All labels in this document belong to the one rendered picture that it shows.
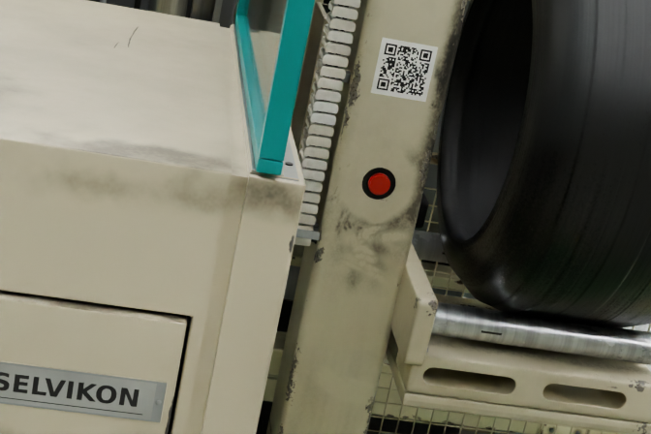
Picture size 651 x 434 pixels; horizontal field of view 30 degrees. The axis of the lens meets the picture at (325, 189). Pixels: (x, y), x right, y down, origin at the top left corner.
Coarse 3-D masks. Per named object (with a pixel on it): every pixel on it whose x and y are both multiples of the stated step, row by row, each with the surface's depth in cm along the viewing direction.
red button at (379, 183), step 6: (378, 174) 163; (384, 174) 163; (372, 180) 163; (378, 180) 163; (384, 180) 163; (372, 186) 164; (378, 186) 164; (384, 186) 164; (372, 192) 164; (378, 192) 164; (384, 192) 164
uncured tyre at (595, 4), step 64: (512, 0) 192; (576, 0) 147; (640, 0) 146; (512, 64) 197; (576, 64) 144; (640, 64) 144; (448, 128) 190; (512, 128) 199; (576, 128) 144; (640, 128) 144; (448, 192) 185; (512, 192) 152; (576, 192) 146; (640, 192) 146; (448, 256) 178; (512, 256) 154; (576, 256) 150; (640, 256) 151; (576, 320) 167; (640, 320) 163
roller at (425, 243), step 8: (416, 232) 191; (424, 232) 191; (432, 232) 192; (416, 240) 190; (424, 240) 190; (432, 240) 190; (440, 240) 191; (416, 248) 190; (424, 248) 190; (432, 248) 190; (440, 248) 190; (424, 256) 191; (432, 256) 191; (440, 256) 191
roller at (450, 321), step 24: (456, 312) 164; (480, 312) 165; (504, 312) 166; (456, 336) 165; (480, 336) 165; (504, 336) 165; (528, 336) 165; (552, 336) 166; (576, 336) 166; (600, 336) 167; (624, 336) 168; (648, 336) 169; (624, 360) 169; (648, 360) 169
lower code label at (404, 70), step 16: (384, 48) 158; (400, 48) 158; (416, 48) 158; (432, 48) 159; (384, 64) 159; (400, 64) 159; (416, 64) 159; (432, 64) 159; (384, 80) 159; (400, 80) 160; (416, 80) 160; (400, 96) 160; (416, 96) 160
